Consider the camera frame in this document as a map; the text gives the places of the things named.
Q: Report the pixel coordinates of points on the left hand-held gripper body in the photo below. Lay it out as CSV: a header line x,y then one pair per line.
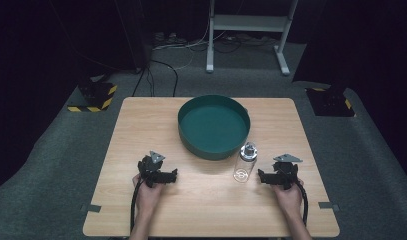
x,y
150,168

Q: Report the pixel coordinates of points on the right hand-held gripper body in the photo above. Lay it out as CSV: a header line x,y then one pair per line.
x,y
285,171

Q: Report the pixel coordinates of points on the person's left hand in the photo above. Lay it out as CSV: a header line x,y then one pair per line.
x,y
147,198

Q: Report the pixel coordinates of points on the person's right hand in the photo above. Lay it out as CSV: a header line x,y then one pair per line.
x,y
289,200

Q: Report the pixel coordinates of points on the clear plastic bottle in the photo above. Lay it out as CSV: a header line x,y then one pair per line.
x,y
245,165

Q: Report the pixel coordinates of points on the grey tape strip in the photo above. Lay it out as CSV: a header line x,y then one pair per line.
x,y
328,206
91,208

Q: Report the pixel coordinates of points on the round green basin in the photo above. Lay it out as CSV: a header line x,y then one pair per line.
x,y
213,128

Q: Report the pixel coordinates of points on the black base with hazard stripes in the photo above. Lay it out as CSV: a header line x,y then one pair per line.
x,y
96,95
331,103

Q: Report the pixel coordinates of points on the white metal stand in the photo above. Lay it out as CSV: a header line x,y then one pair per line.
x,y
247,23

